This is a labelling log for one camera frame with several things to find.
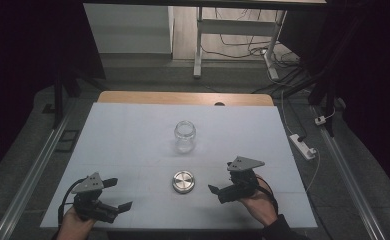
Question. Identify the clear glass jar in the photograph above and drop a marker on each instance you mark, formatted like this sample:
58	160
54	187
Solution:
184	140

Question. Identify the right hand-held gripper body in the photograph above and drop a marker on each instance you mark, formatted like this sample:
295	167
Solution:
241	186

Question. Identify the person's left hand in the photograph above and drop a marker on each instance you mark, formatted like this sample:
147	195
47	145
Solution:
71	228

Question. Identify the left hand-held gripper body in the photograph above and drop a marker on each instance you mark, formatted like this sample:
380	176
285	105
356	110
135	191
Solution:
89	206

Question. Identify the white table mat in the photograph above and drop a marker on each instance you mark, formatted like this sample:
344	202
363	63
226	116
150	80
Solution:
133	140

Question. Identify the white desk frame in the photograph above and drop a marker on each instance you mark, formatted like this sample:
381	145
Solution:
236	27

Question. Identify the black metal stand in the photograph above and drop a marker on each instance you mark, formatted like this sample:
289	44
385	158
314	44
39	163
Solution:
59	100
330	110

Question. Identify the white power strip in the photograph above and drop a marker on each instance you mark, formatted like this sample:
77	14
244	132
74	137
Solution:
302	146

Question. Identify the person's right hand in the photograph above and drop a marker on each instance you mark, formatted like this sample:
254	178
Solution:
261	206

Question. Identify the white cabinet panel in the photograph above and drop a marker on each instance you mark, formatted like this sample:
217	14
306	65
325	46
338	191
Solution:
129	28

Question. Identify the round silver metal lid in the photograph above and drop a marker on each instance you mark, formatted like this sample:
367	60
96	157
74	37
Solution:
183	182

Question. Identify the black curtain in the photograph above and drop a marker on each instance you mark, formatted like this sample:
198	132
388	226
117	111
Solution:
373	83
23	66

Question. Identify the aluminium floor rail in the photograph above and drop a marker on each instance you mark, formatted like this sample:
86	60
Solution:
348	176
29	181

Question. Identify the small white adapter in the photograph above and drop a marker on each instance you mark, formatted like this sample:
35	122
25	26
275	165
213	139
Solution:
320	120

